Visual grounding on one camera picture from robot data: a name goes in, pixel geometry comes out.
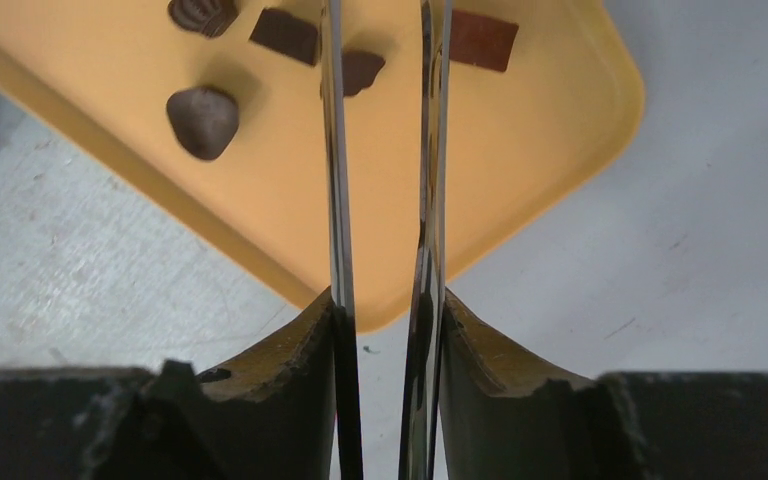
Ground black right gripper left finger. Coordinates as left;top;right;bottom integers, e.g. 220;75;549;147
141;291;336;479

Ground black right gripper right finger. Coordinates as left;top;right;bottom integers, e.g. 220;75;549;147
440;291;643;479

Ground dark heart chocolate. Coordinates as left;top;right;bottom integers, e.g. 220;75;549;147
166;86;240;161

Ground dark leaf chocolate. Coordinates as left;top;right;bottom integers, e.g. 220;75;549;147
342;50;386;97

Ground brown rectangular chocolate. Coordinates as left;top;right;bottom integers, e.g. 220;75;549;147
449;9;519;73

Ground dark diamond chocolate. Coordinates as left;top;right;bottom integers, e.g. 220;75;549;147
249;8;320;67

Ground dark crown chocolate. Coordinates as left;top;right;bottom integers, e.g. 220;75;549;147
167;0;239;39

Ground yellow plastic tray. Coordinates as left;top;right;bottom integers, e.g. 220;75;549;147
0;0;647;335

